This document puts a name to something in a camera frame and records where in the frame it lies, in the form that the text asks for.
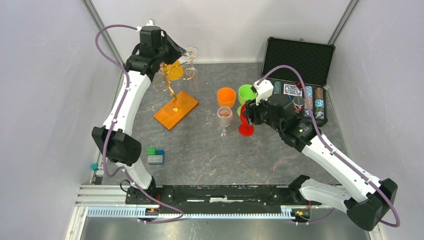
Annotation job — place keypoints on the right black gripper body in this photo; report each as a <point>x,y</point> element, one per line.
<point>263,115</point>

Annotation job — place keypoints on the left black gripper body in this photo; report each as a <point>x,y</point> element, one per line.
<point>159,53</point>

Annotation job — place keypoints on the green plastic wine glass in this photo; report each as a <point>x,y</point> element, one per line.
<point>245,93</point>

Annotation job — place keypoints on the red plastic wine glass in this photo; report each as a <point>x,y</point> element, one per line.
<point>245,129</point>

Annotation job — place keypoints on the orange plastic wine glass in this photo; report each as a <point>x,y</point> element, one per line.
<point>226,97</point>

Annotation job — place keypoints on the clear wine glass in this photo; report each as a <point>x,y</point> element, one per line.
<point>224,118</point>
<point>190,72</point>

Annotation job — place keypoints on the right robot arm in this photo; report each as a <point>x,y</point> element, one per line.
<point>363,197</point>

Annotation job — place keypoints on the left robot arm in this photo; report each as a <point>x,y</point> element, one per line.
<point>114,138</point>

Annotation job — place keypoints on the clear wine glass back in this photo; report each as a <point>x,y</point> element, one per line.
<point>190,72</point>

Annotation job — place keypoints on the yellow-orange plastic wine glass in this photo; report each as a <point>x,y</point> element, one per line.
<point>174,71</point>

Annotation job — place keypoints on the wooden rack base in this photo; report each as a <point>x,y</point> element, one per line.
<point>172,113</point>

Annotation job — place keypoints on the playing card deck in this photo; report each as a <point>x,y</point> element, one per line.
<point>292,90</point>

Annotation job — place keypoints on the black poker chip case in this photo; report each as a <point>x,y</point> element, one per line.
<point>312,61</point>

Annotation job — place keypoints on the green toy brick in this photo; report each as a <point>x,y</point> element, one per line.
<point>151,151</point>

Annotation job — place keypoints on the blue toy brick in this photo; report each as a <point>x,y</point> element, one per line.
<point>161,152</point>

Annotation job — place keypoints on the grey toy brick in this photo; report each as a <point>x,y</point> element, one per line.
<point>155,159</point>

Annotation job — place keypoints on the gold wire glass rack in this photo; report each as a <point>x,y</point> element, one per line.
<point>162,84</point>

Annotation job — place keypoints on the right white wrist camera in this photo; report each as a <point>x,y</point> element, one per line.
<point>263,89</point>

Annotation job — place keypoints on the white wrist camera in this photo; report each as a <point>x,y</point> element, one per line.
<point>152,24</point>
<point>263,89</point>

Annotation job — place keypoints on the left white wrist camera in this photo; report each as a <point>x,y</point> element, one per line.
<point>152,24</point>

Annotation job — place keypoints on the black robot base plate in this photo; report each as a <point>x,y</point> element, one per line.
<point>185,200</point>

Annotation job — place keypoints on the teal clip on rail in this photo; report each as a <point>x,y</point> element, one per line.
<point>94,167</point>

